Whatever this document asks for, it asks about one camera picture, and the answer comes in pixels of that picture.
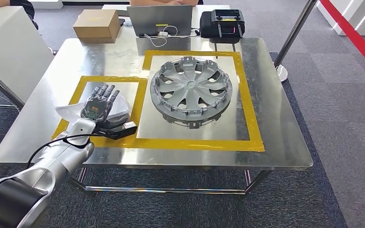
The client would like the large yellow tape square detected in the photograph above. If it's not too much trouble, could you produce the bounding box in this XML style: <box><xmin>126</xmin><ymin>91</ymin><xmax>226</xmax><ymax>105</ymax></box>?
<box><xmin>136</xmin><ymin>50</ymin><xmax>265</xmax><ymax>152</ymax></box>

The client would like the person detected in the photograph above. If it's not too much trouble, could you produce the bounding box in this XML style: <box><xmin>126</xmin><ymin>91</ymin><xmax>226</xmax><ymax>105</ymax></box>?
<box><xmin>0</xmin><ymin>0</ymin><xmax>40</xmax><ymax>39</ymax></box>
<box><xmin>129</xmin><ymin>0</ymin><xmax>203</xmax><ymax>7</ymax></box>

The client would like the small yellow tape square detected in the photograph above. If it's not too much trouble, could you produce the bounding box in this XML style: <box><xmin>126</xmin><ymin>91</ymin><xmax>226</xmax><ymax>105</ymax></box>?
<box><xmin>50</xmin><ymin>75</ymin><xmax>148</xmax><ymax>149</ymax></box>

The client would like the white charger cable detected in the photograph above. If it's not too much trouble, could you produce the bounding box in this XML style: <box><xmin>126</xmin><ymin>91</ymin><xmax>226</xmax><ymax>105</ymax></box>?
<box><xmin>143</xmin><ymin>25</ymin><xmax>201</xmax><ymax>48</ymax></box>

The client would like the brown cardboard box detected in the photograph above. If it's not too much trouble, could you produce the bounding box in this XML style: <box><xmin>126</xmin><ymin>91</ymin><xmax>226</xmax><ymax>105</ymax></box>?
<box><xmin>73</xmin><ymin>9</ymin><xmax>121</xmax><ymax>44</ymax></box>

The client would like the grey laptop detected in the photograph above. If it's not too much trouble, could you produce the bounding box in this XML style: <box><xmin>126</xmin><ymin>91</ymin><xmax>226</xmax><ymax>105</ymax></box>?
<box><xmin>126</xmin><ymin>4</ymin><xmax>193</xmax><ymax>38</ymax></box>

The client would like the grey wheel hubcap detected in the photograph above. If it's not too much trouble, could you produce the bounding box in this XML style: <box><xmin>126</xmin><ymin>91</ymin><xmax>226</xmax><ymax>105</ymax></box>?
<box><xmin>149</xmin><ymin>56</ymin><xmax>233</xmax><ymax>130</ymax></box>

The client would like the white plastic shell part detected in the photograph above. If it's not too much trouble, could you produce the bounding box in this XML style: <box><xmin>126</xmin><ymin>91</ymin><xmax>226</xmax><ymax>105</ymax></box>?
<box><xmin>55</xmin><ymin>94</ymin><xmax>131</xmax><ymax>126</ymax></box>

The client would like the black left wrist camera bracket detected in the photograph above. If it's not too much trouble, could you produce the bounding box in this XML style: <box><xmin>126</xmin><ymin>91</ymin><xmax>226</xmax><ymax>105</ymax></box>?
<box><xmin>92</xmin><ymin>121</ymin><xmax>138</xmax><ymax>141</ymax></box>

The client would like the red barrier belt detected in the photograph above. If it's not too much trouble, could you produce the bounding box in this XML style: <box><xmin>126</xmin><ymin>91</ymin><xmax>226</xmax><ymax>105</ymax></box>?
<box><xmin>319</xmin><ymin>0</ymin><xmax>365</xmax><ymax>79</ymax></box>

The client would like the white desk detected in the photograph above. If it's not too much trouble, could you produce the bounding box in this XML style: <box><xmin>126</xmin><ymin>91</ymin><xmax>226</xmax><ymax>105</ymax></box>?
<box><xmin>0</xmin><ymin>5</ymin><xmax>55</xmax><ymax>109</ymax></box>

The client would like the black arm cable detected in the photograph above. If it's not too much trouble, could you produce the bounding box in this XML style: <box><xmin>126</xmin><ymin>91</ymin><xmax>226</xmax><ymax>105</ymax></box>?
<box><xmin>26</xmin><ymin>133</ymin><xmax>107</xmax><ymax>169</ymax></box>

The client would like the black carry case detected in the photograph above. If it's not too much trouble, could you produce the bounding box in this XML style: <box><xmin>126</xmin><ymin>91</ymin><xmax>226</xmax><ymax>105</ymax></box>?
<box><xmin>200</xmin><ymin>10</ymin><xmax>245</xmax><ymax>44</ymax></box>

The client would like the black remote controller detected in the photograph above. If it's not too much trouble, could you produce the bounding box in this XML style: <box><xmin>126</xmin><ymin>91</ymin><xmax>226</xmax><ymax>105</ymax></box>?
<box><xmin>211</xmin><ymin>9</ymin><xmax>245</xmax><ymax>38</ymax></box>

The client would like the chrome stanchion post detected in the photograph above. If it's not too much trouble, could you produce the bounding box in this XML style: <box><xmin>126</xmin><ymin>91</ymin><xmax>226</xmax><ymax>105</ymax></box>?
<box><xmin>273</xmin><ymin>0</ymin><xmax>318</xmax><ymax>83</ymax></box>

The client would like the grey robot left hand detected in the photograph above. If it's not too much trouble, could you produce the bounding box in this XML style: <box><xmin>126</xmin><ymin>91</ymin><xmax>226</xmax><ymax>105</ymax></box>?
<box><xmin>80</xmin><ymin>84</ymin><xmax>121</xmax><ymax>124</ymax></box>

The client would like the steel workbench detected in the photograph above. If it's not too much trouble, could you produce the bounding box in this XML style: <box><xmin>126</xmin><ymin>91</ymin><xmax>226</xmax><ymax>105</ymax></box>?
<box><xmin>0</xmin><ymin>38</ymin><xmax>314</xmax><ymax>200</ymax></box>

